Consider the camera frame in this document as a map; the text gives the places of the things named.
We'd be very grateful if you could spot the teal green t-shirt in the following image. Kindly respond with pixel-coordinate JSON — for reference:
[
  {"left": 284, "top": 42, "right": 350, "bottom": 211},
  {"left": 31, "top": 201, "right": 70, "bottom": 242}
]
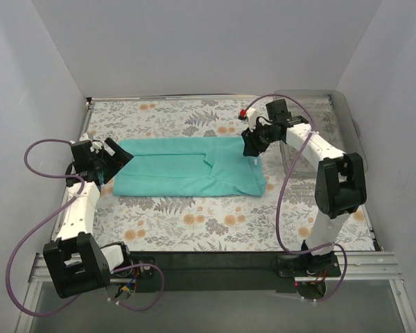
[{"left": 113, "top": 137, "right": 267, "bottom": 197}]

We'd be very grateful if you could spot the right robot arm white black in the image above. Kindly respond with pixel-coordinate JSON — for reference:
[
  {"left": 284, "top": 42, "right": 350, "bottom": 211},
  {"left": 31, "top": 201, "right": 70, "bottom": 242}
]
[{"left": 239, "top": 94, "right": 367, "bottom": 276}]

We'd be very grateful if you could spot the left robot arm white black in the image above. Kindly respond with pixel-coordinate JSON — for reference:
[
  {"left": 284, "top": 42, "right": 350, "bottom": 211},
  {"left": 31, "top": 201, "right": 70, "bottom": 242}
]
[{"left": 43, "top": 135, "right": 134, "bottom": 298}]

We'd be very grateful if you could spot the clear plastic bin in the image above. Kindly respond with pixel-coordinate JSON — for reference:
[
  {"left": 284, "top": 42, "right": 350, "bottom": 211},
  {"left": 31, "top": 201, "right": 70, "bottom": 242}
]
[{"left": 275, "top": 90, "right": 368, "bottom": 180}]

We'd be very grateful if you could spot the floral patterned table mat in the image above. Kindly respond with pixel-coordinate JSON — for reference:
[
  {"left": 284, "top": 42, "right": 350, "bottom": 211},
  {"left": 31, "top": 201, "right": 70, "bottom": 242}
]
[{"left": 51, "top": 96, "right": 381, "bottom": 252}]

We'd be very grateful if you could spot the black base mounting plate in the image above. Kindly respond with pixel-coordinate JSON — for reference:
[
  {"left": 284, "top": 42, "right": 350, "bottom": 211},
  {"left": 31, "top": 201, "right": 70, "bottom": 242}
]
[{"left": 123, "top": 251, "right": 344, "bottom": 293}]

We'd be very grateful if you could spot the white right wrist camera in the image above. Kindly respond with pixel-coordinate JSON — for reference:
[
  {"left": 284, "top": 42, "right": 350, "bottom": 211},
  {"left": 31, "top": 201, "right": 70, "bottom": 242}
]
[{"left": 239, "top": 107, "right": 258, "bottom": 132}]

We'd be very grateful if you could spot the aluminium frame rail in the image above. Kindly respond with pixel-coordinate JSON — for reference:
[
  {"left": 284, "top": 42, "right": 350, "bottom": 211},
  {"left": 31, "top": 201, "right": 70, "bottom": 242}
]
[{"left": 29, "top": 251, "right": 403, "bottom": 282}]

